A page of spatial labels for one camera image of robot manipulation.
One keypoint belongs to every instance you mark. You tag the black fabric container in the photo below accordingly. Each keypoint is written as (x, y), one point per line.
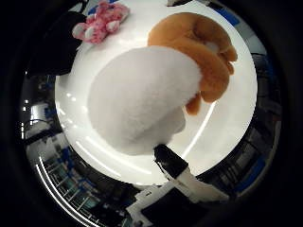
(57, 50)

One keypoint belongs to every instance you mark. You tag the orange and white fox plush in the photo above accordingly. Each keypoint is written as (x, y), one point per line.
(142, 94)

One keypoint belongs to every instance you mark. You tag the pink plush toy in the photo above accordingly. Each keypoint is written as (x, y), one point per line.
(101, 25)

